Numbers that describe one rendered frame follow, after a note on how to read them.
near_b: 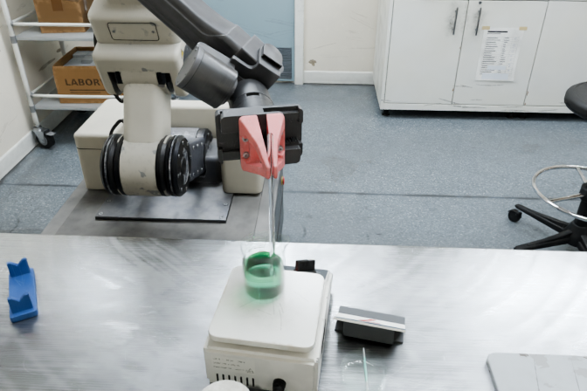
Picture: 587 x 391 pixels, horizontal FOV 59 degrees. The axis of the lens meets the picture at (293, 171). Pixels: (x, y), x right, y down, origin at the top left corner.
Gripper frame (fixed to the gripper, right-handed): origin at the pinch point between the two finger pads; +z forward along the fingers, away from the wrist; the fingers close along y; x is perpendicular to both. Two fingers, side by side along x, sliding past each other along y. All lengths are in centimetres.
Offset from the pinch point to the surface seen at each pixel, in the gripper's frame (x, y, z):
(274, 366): 20.2, -1.2, 8.4
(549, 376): 24.6, 31.0, 12.4
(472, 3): 33, 139, -208
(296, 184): 101, 35, -155
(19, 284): 25.0, -34.6, -16.3
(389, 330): 22.8, 14.1, 3.6
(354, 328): 23.7, 10.1, 1.8
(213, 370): 22.3, -7.9, 6.0
